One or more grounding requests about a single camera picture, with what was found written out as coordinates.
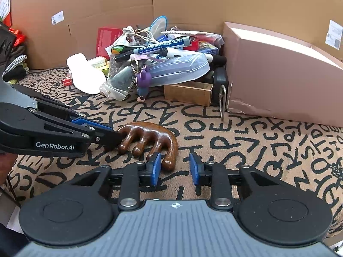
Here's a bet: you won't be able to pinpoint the red wall calendar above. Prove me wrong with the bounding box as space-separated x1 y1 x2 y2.
0 0 13 22

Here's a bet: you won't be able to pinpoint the clear zip bag dark contents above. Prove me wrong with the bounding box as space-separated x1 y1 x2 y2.
99 59 138 101

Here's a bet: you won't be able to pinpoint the small beige box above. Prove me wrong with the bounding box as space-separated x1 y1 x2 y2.
89 57 109 70

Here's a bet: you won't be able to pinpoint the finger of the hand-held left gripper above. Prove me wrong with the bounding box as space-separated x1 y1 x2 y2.
88 128 124 151
12 84 113 133

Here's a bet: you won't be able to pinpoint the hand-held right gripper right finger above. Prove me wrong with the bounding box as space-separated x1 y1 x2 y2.
189 153 282 211

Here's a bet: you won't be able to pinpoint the blue card box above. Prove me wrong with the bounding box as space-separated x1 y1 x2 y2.
196 40 221 54

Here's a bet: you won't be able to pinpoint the pink cardboard box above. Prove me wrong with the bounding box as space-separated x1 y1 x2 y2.
222 21 343 128

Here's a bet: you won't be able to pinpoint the white drawstring pouch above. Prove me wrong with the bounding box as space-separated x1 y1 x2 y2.
115 26 156 49

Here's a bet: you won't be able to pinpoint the pile of clothes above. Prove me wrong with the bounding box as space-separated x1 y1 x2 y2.
3 45 30 84

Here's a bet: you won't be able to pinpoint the red booklet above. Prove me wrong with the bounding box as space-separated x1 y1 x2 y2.
97 27 124 58

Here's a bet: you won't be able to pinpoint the silver carabiner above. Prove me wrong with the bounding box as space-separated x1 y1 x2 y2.
218 84 227 121

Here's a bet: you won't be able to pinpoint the red cloth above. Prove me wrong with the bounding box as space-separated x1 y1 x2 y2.
9 27 28 46

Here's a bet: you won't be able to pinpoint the purple figure keychain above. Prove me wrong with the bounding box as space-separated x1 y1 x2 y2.
130 54 164 103

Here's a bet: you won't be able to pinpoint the brown wooden comb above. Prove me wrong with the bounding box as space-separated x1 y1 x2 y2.
117 122 179 168

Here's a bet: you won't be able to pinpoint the black marker green label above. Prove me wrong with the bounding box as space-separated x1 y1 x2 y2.
111 45 151 55

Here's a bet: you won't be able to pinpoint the blue rimmed paddle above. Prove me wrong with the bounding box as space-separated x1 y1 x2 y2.
148 16 168 34

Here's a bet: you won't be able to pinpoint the blue whiteboard marker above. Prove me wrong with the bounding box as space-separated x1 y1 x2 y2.
133 36 191 56

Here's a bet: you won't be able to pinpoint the black marker white label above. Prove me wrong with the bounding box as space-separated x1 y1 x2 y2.
160 48 215 63

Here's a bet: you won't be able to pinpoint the brown cardboard panel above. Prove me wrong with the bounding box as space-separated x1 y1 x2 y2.
10 0 155 70
151 0 343 63

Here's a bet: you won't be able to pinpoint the white shoe insole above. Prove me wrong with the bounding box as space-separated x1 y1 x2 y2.
66 53 107 95
160 29 199 37

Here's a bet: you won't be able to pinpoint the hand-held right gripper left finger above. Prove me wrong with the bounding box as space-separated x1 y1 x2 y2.
64 152 162 211

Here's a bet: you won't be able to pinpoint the clear plastic case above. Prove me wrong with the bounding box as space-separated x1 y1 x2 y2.
145 53 211 87

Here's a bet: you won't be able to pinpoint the black case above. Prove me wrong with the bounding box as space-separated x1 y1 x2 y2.
211 66 229 107

